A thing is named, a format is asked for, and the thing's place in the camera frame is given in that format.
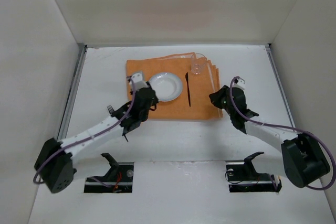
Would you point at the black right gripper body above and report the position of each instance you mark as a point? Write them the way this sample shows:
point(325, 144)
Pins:
point(219, 99)

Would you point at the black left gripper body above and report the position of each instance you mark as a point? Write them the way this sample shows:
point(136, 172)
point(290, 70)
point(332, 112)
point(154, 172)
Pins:
point(148, 96)

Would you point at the white round plate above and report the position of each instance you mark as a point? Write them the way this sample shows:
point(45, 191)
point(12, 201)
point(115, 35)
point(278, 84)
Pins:
point(167, 86)

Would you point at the orange cloth placemat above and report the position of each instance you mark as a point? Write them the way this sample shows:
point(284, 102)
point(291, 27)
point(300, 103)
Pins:
point(201, 86)

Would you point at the black plastic fork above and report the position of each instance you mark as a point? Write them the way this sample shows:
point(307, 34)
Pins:
point(111, 110)

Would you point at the black plastic knife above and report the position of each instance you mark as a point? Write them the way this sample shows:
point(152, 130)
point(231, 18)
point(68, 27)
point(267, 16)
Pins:
point(188, 89)

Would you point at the clear plastic cup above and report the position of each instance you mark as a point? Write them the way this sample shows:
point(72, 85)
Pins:
point(198, 62)

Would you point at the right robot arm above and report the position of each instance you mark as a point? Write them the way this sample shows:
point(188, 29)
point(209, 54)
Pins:
point(305, 158)

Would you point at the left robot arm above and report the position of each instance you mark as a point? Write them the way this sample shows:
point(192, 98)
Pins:
point(56, 164)

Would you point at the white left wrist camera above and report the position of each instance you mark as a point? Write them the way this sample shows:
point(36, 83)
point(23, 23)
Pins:
point(137, 81)

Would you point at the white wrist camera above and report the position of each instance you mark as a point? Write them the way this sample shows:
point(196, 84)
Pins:
point(239, 83)
point(137, 81)

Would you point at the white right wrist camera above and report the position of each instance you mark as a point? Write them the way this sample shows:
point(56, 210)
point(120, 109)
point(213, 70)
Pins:
point(239, 83)

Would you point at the right aluminium table rail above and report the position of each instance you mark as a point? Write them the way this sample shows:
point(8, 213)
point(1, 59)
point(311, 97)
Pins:
point(280, 86)

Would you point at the aluminium table rail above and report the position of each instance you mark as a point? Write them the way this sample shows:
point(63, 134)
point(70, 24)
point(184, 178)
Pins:
point(280, 86)
point(66, 116)

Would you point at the left aluminium table rail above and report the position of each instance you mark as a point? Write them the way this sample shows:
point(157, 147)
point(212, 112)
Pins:
point(66, 116)

